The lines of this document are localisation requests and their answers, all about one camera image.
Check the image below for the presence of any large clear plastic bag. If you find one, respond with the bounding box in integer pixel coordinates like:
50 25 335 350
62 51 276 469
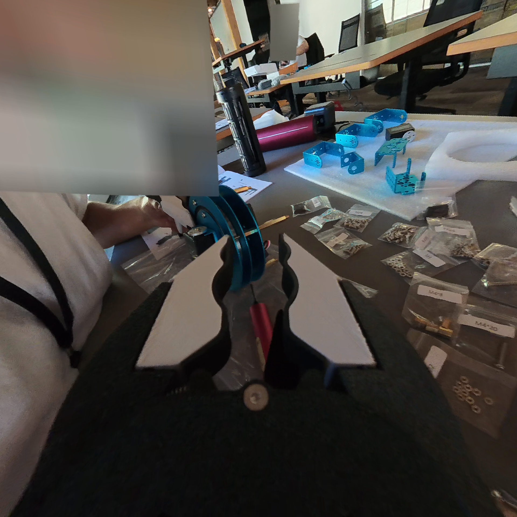
121 242 378 392

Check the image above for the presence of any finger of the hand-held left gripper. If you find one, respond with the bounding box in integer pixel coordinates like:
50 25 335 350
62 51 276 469
161 197 194 236

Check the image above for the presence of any dark grey desk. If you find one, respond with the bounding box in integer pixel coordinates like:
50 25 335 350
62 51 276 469
105 109 517 517

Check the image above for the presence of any small black box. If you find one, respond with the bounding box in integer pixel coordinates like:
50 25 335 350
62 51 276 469
385 123 416 143

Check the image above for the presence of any person's white shirt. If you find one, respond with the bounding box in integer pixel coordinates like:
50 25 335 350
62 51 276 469
0 193 114 517

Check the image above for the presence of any white instruction sheet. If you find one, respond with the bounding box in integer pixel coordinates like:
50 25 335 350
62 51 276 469
218 170 273 202
141 228 190 261

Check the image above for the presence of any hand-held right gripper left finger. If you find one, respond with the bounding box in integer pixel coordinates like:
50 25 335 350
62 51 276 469
135 235 233 370

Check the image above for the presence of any white plastic bag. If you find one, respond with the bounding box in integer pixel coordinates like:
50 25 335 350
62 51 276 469
252 110 289 130

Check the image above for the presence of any person's left forearm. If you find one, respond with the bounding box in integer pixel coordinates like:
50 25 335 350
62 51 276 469
83 198 162 249

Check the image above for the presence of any black shoulder strap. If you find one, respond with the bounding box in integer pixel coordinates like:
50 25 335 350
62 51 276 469
0 198 81 368

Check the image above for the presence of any small blue metal bracket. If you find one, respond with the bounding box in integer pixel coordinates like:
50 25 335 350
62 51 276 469
373 137 409 167
340 150 365 175
385 158 427 197

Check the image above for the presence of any magenta metal cylinder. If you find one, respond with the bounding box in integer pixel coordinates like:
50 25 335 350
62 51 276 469
255 115 317 153

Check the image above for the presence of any large blue U bracket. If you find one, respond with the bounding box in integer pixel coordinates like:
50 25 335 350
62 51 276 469
364 108 408 132
303 141 346 169
335 123 384 149

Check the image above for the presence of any black office chair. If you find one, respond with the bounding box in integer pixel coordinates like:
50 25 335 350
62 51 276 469
422 0 483 29
338 14 361 53
364 4 386 45

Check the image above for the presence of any person's left hand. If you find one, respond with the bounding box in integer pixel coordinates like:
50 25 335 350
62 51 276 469
133 198 178 231

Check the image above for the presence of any white foam sheet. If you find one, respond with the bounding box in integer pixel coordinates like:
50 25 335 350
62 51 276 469
284 119 517 222

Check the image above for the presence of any pink screwdriver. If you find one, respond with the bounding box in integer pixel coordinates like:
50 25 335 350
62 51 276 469
248 283 275 366

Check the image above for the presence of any grey electronic device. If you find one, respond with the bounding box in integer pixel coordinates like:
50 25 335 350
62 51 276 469
304 101 337 134

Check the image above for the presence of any group of small screw bags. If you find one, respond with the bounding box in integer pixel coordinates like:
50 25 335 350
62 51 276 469
291 195 517 439

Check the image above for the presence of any black servo with silver horn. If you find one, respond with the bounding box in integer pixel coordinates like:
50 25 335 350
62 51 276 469
184 226 208 257

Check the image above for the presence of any white foam cutout frame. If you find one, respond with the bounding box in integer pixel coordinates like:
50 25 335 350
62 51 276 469
426 129 517 186

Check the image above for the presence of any blue robot arm turntable base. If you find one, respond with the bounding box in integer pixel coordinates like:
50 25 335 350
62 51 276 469
187 185 291 292

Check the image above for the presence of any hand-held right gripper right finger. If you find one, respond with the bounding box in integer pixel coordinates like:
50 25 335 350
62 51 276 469
278 233 378 369

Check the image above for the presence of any black patterned bottle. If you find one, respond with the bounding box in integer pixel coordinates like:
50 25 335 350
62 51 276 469
214 67 267 178

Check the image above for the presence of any orange-edged grey table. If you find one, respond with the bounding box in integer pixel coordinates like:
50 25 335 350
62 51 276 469
212 38 267 67
280 11 483 118
446 14 517 118

